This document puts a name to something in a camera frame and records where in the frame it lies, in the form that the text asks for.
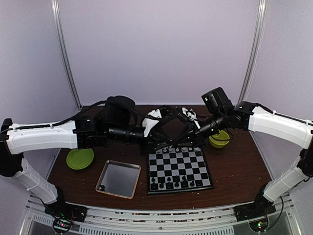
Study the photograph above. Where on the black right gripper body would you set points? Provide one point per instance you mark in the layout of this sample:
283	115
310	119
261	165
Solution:
196	133

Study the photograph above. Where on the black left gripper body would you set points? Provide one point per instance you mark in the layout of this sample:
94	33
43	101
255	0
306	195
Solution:
152	137

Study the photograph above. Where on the black and grey chessboard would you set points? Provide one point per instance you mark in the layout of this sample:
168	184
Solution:
173	162

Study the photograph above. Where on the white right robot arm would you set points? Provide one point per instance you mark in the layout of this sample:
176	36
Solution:
253	117

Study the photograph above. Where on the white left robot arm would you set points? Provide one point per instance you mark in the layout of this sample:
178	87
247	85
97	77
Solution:
113	119

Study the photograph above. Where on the green bowl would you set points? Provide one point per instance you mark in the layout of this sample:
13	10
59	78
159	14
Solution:
219	140

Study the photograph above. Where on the metal tray with wood rim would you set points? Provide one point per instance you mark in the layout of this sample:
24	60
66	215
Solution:
118	179

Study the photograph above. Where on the green plate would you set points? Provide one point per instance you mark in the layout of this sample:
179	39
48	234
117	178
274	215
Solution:
78	159

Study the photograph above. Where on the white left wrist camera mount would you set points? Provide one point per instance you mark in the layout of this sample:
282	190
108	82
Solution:
148	123

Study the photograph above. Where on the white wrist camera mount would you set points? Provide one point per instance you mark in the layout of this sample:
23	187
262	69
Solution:
148	123
189	113

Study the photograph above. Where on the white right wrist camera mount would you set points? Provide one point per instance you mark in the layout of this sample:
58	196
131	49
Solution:
189	113

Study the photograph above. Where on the aluminium front rail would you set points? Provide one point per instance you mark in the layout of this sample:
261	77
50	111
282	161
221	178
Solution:
207	221

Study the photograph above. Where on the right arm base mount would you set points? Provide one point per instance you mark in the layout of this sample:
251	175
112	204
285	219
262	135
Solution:
256	215

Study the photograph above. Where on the right aluminium frame post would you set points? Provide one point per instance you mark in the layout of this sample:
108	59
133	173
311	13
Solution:
256	44

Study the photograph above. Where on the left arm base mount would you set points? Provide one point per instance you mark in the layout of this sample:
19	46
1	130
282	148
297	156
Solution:
64	217

